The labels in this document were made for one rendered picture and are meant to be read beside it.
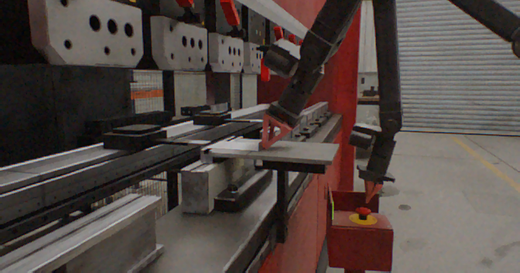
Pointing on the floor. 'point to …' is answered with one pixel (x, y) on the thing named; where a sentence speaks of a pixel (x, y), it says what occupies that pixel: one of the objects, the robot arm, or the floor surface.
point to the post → (172, 117)
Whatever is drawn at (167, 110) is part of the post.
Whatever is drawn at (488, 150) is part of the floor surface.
